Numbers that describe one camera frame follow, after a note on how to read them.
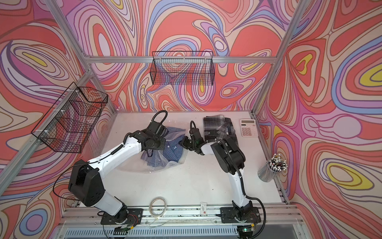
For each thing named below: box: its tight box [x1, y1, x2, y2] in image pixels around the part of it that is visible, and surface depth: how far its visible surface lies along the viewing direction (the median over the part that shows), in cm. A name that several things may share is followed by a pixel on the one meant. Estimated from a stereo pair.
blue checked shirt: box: [141, 126, 187, 167], surface depth 94 cm
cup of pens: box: [257, 153, 288, 183], surface depth 76 cm
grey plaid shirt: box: [202, 114, 240, 146], surface depth 107 cm
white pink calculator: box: [239, 118, 259, 137], surface depth 109 cm
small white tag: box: [199, 201, 207, 216], surface depth 77 cm
